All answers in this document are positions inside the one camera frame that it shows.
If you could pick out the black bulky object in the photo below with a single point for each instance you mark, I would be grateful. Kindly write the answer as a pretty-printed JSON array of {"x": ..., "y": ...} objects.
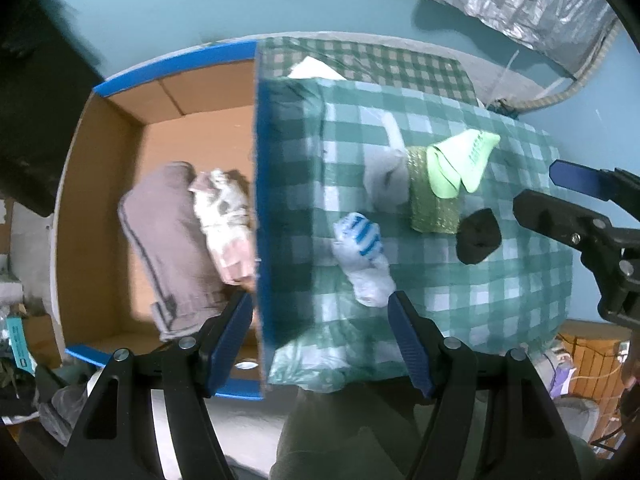
[{"x": 35, "y": 125}]

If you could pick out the grey-brown folded cloth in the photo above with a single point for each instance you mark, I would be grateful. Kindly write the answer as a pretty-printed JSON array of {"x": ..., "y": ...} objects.
[{"x": 165, "y": 230}]

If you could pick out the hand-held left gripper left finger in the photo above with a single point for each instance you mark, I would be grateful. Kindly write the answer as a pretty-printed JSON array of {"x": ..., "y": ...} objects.
[{"x": 231, "y": 345}]

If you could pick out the grey sock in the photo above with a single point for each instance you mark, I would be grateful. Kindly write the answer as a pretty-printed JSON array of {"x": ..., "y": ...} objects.
[{"x": 385, "y": 175}]

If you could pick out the blue-edged cardboard box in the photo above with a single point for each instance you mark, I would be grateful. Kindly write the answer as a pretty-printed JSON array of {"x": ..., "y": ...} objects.
[{"x": 200, "y": 125}]

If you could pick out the wooden crate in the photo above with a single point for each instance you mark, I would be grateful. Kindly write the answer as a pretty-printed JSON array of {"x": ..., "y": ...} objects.
[{"x": 595, "y": 360}]

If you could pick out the white blue striped sock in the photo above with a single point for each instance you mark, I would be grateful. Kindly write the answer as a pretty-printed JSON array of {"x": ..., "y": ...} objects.
[{"x": 365, "y": 270}]

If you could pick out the beige green checked cloth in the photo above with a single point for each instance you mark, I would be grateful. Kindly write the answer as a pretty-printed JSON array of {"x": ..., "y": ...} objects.
[{"x": 400, "y": 70}]

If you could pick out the light green sock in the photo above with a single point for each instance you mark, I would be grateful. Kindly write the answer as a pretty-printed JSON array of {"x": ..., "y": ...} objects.
[{"x": 470, "y": 155}]

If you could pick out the silver foil sheet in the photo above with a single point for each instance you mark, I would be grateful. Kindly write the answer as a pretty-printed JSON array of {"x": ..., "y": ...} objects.
[{"x": 525, "y": 0}]

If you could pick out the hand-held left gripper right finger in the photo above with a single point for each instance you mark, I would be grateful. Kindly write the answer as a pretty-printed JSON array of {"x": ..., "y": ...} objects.
[{"x": 410, "y": 345}]

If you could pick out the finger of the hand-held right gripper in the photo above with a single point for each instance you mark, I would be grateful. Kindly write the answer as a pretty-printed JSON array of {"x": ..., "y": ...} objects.
[
  {"x": 575, "y": 176},
  {"x": 550, "y": 215}
]

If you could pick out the white paper sheet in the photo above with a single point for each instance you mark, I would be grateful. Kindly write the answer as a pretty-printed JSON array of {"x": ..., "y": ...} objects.
[{"x": 312, "y": 67}]

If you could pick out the pink and white cloth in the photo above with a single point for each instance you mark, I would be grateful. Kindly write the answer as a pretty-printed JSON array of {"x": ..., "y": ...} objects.
[{"x": 225, "y": 220}]

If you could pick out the teal tag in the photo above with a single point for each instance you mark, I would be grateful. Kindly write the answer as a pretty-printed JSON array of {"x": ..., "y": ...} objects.
[{"x": 19, "y": 345}]

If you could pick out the grey plastic bag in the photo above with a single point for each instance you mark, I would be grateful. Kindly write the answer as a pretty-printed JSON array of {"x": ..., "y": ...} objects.
[{"x": 62, "y": 405}]

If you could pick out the teal tangled bundle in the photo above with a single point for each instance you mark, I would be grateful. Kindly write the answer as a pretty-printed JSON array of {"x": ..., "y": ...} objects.
[{"x": 501, "y": 106}]

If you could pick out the green sparkly cloth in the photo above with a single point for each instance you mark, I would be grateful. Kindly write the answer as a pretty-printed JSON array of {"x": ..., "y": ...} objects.
[{"x": 430, "y": 210}]

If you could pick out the green checked plastic tablecloth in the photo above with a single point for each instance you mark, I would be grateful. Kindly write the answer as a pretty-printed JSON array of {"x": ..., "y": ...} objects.
[{"x": 500, "y": 300}]

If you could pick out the black sock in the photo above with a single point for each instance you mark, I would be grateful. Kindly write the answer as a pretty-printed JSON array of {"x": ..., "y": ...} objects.
[{"x": 477, "y": 240}]

